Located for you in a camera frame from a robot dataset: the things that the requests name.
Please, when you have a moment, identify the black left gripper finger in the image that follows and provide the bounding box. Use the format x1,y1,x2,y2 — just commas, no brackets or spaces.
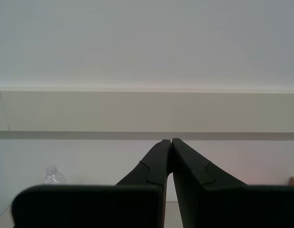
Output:
171,138,294,228
11,139,172,228

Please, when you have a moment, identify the clear plastic water bottle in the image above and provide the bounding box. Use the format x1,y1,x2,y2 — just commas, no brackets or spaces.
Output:
44,165,67,186

